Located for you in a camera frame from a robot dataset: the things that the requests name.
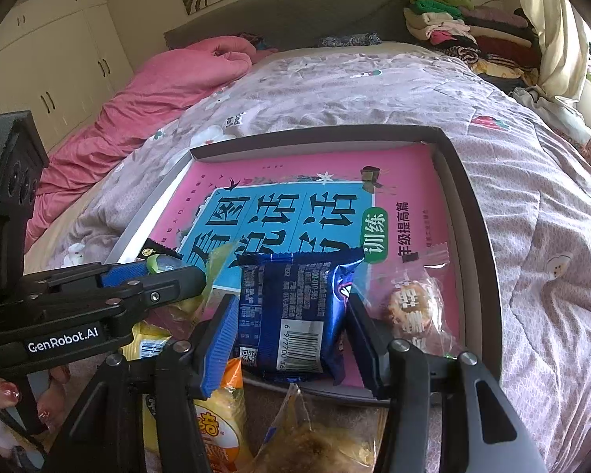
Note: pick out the pile of folded clothes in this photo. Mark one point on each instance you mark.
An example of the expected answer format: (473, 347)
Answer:
(473, 34)

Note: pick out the dark floral pillow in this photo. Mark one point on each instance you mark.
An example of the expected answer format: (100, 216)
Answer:
(349, 40)

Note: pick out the pink quilt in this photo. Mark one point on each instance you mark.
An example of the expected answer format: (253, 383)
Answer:
(152, 103)

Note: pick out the pink book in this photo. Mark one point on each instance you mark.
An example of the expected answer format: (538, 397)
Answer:
(285, 177)

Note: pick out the cream wardrobe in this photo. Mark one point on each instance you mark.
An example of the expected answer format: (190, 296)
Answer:
(54, 59)

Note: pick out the beige bed sheet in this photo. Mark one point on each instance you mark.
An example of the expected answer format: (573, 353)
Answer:
(74, 221)

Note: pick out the orange snack packet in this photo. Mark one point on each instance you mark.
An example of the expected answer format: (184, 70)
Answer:
(224, 419)

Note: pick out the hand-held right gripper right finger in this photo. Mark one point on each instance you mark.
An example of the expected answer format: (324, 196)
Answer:
(369, 350)

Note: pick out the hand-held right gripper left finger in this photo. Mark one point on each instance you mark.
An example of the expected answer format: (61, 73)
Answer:
(221, 345)

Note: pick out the yellow snack packet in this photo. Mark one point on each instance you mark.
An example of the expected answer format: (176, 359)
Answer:
(147, 342)

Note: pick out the grey headboard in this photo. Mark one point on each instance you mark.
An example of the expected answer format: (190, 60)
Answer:
(300, 15)

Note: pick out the blue cookie packet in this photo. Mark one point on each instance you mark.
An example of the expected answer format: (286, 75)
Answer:
(295, 305)

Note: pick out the cream curtain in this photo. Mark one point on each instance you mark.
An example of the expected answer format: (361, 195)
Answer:
(556, 34)

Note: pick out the white crumpled cloth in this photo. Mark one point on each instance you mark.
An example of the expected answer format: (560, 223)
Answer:
(556, 113)

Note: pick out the clear pale pastry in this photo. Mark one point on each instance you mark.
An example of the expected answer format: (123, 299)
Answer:
(315, 443)

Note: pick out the dark shallow cardboard box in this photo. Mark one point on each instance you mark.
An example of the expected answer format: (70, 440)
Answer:
(468, 207)

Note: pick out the clear round biscuit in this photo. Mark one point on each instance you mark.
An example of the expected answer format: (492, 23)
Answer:
(411, 308)

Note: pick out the person's left hand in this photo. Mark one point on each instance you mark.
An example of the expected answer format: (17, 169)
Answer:
(2, 391)

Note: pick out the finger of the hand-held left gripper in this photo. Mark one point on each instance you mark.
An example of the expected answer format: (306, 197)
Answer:
(123, 274)
(172, 286)

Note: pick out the light green snack packet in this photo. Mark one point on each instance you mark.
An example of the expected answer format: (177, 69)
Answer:
(216, 263)

